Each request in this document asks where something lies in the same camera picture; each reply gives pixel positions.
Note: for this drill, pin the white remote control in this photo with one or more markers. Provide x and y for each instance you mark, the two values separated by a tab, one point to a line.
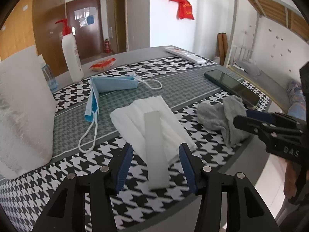
184	54

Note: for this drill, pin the person's right hand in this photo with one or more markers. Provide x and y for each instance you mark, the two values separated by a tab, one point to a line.
291	181

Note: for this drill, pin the grey pillow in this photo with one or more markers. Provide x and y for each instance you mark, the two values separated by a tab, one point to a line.
247	67

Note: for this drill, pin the white face mask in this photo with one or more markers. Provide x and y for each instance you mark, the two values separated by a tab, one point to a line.
131	118

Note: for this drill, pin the white red pump bottle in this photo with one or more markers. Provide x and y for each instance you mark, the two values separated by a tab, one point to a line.
71	58

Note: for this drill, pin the wooden wardrobe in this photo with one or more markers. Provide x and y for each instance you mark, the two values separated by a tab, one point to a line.
17	29

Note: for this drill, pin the grey sock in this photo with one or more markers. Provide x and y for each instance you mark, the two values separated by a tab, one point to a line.
217	118

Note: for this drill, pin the blue face mask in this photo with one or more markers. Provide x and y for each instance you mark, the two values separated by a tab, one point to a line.
113	84

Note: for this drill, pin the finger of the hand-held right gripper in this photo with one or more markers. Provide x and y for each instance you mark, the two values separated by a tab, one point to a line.
258	115
248	122

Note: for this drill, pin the clear plastic water bottle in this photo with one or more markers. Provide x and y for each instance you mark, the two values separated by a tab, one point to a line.
49	77

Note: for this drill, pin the red fire extinguisher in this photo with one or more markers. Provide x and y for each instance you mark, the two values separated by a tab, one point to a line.
107	47

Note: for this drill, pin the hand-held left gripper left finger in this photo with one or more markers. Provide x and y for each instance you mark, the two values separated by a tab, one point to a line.
123	169

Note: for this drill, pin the white metal bunk bed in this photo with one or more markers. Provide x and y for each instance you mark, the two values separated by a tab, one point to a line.
265	7

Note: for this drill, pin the colourful bedding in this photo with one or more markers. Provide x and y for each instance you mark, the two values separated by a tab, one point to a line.
295	94

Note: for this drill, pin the black smartphone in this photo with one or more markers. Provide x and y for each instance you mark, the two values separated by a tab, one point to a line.
231	85

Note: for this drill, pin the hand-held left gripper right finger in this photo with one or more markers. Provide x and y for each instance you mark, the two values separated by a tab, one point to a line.
188	169

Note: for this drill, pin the brown wooden boards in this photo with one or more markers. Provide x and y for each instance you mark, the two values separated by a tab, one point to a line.
222	48

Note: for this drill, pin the red snack packet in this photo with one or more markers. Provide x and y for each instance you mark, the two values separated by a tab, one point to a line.
102	64

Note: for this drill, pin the dark brown door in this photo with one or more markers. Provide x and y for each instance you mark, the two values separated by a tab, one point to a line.
91	41

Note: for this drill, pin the translucent white plastic strip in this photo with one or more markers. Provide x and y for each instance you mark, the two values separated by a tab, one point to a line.
157	149

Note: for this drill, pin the brown side door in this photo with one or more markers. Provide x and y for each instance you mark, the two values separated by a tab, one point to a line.
120	17

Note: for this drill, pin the white foam box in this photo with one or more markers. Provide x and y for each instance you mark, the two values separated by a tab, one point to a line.
24	113

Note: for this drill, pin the papers on door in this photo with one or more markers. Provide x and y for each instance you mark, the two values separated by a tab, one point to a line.
83	15

